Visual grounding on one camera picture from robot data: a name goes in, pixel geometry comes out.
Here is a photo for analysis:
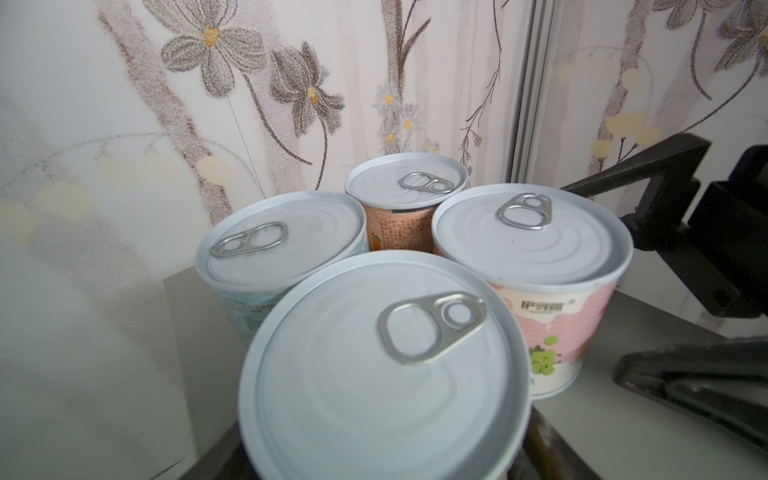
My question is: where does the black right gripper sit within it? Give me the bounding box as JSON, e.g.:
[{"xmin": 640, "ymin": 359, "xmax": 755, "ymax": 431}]
[{"xmin": 563, "ymin": 133, "xmax": 767, "ymax": 456}]

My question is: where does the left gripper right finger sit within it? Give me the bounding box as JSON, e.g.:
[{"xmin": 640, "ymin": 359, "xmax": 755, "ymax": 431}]
[{"xmin": 523, "ymin": 408, "xmax": 600, "ymax": 480}]

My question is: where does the yellow labelled can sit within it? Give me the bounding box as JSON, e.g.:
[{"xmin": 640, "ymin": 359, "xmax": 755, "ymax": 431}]
[{"xmin": 238, "ymin": 250, "xmax": 531, "ymax": 479}]

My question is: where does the pink labelled can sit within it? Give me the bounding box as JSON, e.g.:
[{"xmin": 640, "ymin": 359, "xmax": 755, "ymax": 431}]
[{"xmin": 432, "ymin": 183, "xmax": 634, "ymax": 399}]

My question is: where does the teal labelled can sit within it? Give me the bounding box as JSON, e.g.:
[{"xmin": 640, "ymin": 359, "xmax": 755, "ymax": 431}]
[{"xmin": 195, "ymin": 191, "xmax": 369, "ymax": 343}]

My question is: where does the orange labelled can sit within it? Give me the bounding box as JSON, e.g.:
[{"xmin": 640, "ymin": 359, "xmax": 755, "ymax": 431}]
[{"xmin": 345, "ymin": 152, "xmax": 469, "ymax": 253}]

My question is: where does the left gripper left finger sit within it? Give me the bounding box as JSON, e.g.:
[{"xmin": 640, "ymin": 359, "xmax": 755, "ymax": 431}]
[{"xmin": 180, "ymin": 422, "xmax": 258, "ymax": 480}]

